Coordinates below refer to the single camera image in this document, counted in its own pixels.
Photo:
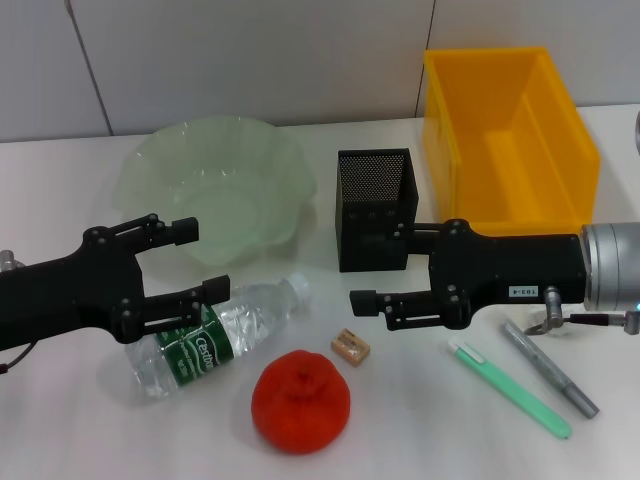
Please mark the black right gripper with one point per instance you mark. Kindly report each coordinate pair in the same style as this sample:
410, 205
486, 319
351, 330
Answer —
525, 265

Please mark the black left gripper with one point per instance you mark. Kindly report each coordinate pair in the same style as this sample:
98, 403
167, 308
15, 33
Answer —
60, 295

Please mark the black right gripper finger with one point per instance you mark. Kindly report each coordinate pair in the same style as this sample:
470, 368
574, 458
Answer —
365, 302

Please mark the clear bottle with green label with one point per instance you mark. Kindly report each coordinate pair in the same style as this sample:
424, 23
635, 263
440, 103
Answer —
250, 315

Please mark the orange fruit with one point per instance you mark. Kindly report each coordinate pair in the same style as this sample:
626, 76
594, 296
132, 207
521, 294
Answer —
300, 405

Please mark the small tan eraser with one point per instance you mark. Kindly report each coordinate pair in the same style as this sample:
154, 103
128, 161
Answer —
351, 347

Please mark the black mesh pen holder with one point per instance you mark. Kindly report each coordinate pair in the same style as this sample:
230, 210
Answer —
375, 200

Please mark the pale green glass fruit plate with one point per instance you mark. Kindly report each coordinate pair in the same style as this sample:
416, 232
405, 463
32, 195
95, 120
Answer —
225, 165

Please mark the mint green pen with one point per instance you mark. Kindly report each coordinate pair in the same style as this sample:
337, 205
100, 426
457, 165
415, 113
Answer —
505, 385

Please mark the grey glitter pen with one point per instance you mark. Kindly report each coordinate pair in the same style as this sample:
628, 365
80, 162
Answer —
545, 365

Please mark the yellow plastic bin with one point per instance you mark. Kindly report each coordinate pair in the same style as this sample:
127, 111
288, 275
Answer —
505, 165

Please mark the silver right wrist plug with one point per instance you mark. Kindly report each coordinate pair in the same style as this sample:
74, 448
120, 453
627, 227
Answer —
552, 300

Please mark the silver wrist plug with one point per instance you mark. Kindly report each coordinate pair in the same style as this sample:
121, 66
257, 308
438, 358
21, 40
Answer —
552, 300
6, 260

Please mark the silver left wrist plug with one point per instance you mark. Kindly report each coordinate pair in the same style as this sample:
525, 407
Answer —
6, 260

